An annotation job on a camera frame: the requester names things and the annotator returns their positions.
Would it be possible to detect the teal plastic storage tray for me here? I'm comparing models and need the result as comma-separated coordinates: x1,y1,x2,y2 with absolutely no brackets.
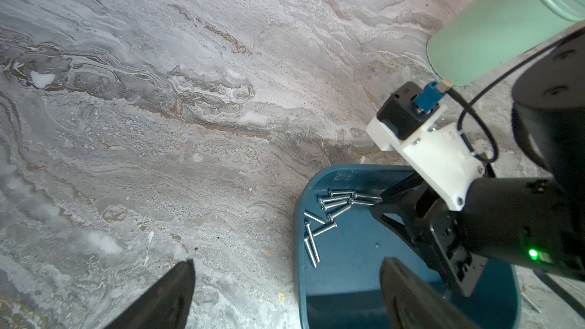
293,164,521,328

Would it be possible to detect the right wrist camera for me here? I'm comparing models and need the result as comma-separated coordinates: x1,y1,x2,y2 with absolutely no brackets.
376,81,445,140

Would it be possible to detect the pile of silver screws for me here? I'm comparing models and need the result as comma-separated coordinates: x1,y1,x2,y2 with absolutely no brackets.
303,189,382,267

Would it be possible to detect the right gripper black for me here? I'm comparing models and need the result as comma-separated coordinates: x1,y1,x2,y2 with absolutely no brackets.
370,174,488,297

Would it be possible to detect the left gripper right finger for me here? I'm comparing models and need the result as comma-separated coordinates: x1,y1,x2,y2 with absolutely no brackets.
380,257,478,329

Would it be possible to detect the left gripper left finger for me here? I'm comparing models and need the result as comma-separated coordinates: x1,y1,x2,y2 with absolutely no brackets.
107,259,196,329

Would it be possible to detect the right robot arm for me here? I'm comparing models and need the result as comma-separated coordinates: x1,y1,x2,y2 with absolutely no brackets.
367,30,584,296

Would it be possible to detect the mint green cup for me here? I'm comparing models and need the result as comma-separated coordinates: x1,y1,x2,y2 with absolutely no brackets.
427,0,584,86

